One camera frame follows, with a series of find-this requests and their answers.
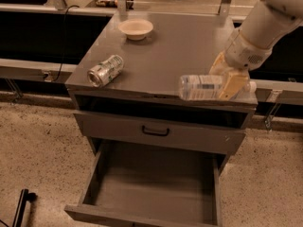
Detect grey open middle drawer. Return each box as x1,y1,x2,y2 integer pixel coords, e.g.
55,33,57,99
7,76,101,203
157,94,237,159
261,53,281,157
64,141,223,227

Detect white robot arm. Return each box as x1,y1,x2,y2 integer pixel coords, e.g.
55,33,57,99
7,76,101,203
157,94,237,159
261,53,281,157
209,0,303,100

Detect black drawer handle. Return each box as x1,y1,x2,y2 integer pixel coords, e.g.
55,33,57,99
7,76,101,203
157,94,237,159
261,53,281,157
141,126,170,137

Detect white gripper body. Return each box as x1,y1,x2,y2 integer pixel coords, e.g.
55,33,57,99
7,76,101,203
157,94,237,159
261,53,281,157
224,28,272,71

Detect silver green soda can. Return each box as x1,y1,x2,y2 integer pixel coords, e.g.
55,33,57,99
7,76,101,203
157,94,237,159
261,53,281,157
87,55,124,87

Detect grey top drawer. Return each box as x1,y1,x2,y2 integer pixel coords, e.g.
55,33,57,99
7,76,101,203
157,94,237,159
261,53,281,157
74,111,245,154

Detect grey drawer cabinet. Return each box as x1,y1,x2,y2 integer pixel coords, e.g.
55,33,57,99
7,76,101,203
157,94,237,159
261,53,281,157
66,12,257,167

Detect black metal stand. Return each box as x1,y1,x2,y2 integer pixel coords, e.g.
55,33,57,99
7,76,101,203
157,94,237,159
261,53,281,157
12,189,37,227

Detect clear plastic water bottle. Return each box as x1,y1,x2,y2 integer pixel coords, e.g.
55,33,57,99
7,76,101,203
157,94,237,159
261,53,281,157
179,75,257,101

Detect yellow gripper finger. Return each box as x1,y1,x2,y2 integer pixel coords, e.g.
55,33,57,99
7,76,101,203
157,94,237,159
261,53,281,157
209,51,228,76
219,69,249,100

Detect black cable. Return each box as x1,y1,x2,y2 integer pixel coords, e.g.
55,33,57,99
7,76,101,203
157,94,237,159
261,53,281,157
51,4,81,82

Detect white paper bowl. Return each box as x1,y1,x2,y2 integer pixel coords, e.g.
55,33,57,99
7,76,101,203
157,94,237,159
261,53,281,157
118,19,153,41

